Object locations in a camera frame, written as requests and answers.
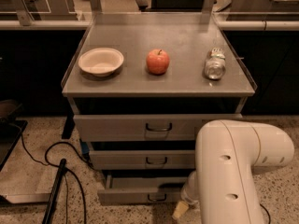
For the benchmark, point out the dark tray left edge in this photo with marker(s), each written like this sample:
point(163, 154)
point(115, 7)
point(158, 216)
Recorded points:
point(10, 128)

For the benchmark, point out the white paper bowl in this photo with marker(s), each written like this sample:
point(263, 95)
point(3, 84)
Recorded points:
point(100, 62)

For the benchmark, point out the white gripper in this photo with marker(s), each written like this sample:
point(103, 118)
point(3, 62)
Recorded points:
point(188, 194)

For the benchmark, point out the grey drawer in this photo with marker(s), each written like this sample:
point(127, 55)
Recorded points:
point(100, 128)
point(142, 159)
point(142, 186)

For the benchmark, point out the clear plastic bottle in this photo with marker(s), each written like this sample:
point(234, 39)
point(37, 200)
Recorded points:
point(215, 64)

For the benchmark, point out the red apple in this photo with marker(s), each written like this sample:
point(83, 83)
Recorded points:
point(157, 61)

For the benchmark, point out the grey drawer cabinet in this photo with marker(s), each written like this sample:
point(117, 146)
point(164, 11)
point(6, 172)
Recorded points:
point(133, 90)

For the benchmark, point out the white rail behind cabinet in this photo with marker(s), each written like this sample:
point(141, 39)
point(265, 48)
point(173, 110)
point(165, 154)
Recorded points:
point(224, 25)

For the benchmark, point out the black bar on floor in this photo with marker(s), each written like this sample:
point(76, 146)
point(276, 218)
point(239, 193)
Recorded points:
point(54, 193)

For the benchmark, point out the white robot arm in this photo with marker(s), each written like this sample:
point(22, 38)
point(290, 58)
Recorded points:
point(222, 183)

